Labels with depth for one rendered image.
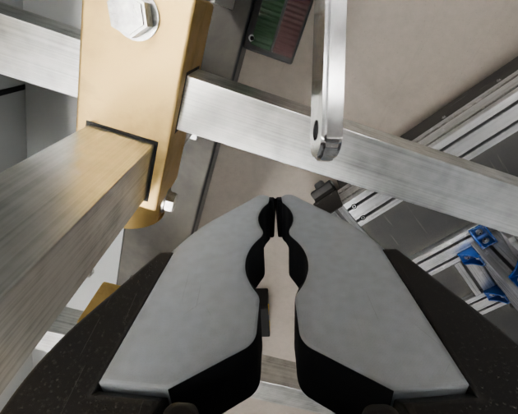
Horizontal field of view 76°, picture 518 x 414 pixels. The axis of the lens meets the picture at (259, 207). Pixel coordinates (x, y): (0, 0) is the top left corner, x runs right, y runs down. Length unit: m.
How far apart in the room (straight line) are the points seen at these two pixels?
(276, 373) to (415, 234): 0.77
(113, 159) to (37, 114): 0.34
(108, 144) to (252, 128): 0.07
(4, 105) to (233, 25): 0.28
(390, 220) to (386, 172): 0.80
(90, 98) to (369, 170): 0.16
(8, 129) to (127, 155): 0.33
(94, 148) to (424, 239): 0.99
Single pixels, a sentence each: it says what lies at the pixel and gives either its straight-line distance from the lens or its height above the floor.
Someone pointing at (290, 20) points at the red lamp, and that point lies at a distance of 0.32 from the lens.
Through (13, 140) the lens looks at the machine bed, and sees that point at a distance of 0.51.
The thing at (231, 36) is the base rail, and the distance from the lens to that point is 0.32.
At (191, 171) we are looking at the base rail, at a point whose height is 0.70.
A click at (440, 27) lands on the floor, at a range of 1.12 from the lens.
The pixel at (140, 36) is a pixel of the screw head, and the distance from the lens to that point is 0.18.
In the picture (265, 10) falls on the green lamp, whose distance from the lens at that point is 0.32.
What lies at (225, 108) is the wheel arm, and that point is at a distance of 0.19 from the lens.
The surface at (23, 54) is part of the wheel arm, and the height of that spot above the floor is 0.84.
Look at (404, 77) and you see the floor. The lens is 1.10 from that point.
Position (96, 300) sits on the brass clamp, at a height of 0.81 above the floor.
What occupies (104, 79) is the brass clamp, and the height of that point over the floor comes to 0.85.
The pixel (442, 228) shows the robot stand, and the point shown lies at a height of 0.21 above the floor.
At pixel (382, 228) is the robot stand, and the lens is 1.01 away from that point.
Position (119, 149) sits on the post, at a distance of 0.18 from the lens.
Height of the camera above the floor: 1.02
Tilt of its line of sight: 61 degrees down
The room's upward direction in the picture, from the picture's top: 176 degrees counter-clockwise
